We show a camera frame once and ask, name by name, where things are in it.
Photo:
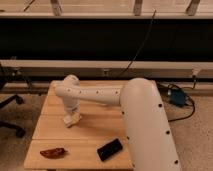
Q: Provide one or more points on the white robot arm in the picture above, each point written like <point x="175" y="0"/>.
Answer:
<point x="149" y="136"/>

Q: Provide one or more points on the blue power box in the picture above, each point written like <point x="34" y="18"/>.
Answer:
<point x="177" y="97"/>

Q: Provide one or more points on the red chili pepper toy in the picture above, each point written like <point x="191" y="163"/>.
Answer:
<point x="53" y="153"/>

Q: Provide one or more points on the black rectangular block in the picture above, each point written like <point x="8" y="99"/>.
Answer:
<point x="109" y="149"/>

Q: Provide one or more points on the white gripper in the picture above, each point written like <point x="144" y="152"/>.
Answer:
<point x="71" y="106"/>

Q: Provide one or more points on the white sponge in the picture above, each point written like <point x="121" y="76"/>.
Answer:
<point x="70" y="120"/>

